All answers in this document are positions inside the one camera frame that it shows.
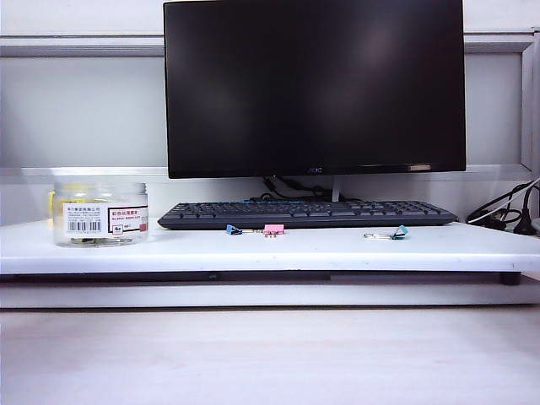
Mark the black computer monitor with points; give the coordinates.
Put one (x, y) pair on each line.
(316, 84)

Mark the teal binder clip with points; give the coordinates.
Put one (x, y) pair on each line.
(400, 231)

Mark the blue binder clip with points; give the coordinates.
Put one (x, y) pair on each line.
(231, 229)

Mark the clear plastic jar with label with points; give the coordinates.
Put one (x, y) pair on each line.
(84, 192)

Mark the white desk riser board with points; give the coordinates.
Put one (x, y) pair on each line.
(295, 253)

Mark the black power plug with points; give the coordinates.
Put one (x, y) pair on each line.
(525, 228)

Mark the pink binder clip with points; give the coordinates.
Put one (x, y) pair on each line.
(274, 228)

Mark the small yellow object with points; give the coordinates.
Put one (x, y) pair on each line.
(50, 202)

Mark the black computer keyboard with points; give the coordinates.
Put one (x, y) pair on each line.
(337, 213)

